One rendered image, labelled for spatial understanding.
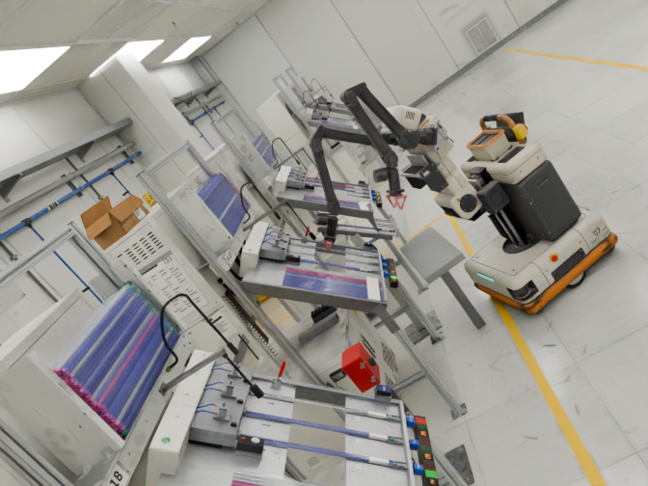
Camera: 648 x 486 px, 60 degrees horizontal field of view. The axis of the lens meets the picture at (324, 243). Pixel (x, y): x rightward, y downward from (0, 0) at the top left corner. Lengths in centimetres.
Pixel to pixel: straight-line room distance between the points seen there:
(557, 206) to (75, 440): 260
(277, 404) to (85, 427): 67
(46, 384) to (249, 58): 950
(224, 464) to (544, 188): 223
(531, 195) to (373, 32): 766
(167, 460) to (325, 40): 939
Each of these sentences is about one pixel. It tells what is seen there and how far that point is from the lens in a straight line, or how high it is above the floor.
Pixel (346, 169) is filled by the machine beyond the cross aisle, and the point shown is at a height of 39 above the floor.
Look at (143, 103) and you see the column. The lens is 618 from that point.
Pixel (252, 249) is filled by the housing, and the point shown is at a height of 127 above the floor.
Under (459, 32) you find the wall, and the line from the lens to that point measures 1071.
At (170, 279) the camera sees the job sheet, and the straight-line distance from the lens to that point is 281.
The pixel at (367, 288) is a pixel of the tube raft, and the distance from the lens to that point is 286.
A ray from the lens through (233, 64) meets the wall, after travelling 1074.
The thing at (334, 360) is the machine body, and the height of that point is 61.
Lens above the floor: 186
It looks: 16 degrees down
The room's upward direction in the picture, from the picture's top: 37 degrees counter-clockwise
